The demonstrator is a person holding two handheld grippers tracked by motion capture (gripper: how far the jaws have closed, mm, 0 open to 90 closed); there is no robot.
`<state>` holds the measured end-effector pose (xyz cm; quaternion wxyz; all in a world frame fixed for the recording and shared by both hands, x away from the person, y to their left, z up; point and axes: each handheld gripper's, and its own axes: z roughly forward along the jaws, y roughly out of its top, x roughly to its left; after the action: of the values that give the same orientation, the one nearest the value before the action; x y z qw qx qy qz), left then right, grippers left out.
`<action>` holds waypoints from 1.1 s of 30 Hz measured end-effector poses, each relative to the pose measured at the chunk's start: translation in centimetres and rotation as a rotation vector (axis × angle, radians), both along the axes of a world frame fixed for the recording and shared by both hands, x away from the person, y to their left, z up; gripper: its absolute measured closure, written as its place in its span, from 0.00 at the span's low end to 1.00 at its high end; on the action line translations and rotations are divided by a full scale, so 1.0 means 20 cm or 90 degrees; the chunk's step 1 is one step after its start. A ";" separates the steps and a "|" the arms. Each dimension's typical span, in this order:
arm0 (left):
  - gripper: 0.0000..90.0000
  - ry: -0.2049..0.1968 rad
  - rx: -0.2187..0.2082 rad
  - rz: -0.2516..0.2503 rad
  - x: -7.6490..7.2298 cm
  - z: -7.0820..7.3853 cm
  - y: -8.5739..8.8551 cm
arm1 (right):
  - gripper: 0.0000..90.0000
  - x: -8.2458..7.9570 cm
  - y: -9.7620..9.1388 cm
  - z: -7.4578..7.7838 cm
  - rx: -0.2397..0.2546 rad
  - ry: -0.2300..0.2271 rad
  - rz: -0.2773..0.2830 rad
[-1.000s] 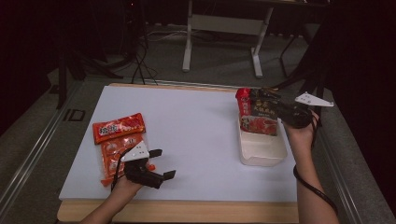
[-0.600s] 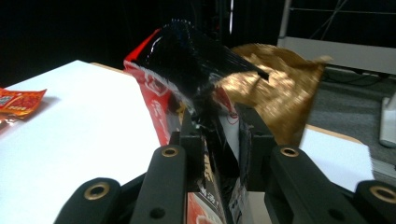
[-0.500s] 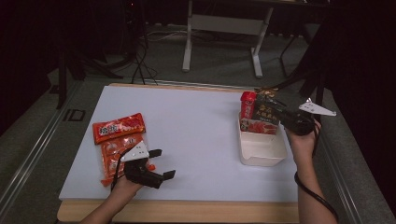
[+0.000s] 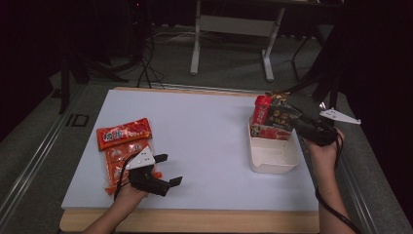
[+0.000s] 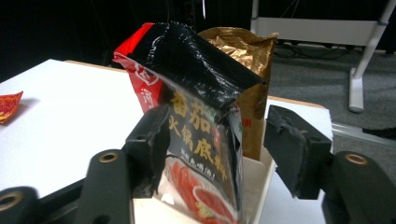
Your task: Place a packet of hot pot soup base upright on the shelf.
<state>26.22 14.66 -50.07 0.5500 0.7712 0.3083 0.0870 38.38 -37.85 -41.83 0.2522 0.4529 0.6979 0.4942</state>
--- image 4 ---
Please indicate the white table mat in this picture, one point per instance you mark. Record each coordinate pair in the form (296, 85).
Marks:
(201, 130)

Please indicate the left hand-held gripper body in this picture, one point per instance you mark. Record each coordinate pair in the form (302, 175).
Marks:
(147, 180)

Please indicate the black chair frame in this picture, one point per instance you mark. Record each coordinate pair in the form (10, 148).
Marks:
(328, 81)

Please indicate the person's left hand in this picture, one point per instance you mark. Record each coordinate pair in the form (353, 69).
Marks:
(133, 195)

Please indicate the white divided food container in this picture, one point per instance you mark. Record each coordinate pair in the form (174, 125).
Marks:
(272, 156)

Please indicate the black metal stand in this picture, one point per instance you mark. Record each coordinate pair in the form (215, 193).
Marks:
(66, 81)

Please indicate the white desk frame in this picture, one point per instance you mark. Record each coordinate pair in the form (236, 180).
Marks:
(235, 26)

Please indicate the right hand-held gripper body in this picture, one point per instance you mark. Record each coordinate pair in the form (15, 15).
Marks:
(319, 131)

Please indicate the orange jelly cup packet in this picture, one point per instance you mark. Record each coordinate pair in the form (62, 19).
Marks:
(123, 133)

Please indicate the red and black seasoning packet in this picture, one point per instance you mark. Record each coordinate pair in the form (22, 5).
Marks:
(274, 122)

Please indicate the person's right hand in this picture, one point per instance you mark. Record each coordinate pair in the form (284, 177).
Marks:
(324, 156)

